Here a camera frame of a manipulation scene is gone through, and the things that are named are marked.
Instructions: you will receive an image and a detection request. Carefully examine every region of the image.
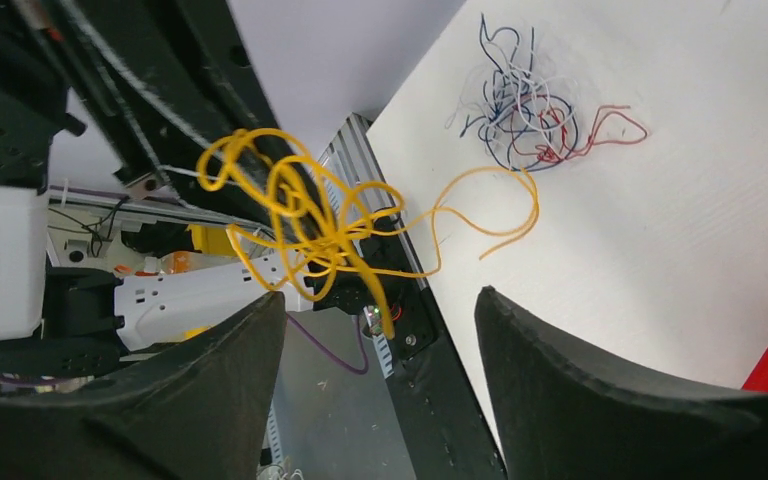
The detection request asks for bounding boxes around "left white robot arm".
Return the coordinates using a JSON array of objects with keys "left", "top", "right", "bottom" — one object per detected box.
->
[{"left": 0, "top": 1, "right": 276, "bottom": 378}]

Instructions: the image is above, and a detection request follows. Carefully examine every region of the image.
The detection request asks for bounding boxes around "red wire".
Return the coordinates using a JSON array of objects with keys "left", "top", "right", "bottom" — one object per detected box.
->
[{"left": 509, "top": 104, "right": 650, "bottom": 166}]

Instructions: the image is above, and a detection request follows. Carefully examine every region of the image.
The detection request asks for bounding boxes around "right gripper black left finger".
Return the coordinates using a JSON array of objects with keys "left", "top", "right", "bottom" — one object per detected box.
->
[{"left": 0, "top": 292, "right": 286, "bottom": 479}]

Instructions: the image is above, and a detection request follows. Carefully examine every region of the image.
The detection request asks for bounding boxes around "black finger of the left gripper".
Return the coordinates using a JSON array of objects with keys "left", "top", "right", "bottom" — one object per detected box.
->
[{"left": 59, "top": 1, "right": 295, "bottom": 224}]

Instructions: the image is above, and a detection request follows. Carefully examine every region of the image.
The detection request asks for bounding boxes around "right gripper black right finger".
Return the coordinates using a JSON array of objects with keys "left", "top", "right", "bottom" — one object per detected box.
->
[{"left": 474, "top": 286, "right": 768, "bottom": 479}]

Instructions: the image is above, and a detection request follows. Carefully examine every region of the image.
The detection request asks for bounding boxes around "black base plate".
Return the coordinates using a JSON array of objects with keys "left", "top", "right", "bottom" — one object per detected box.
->
[{"left": 304, "top": 209, "right": 509, "bottom": 480}]

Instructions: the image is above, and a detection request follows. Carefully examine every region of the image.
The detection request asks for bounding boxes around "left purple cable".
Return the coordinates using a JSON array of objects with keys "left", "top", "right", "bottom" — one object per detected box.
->
[{"left": 285, "top": 311, "right": 372, "bottom": 376}]

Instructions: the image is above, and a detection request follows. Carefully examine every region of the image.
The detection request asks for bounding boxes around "yellow wire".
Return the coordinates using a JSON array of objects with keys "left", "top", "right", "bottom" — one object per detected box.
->
[{"left": 195, "top": 127, "right": 542, "bottom": 340}]

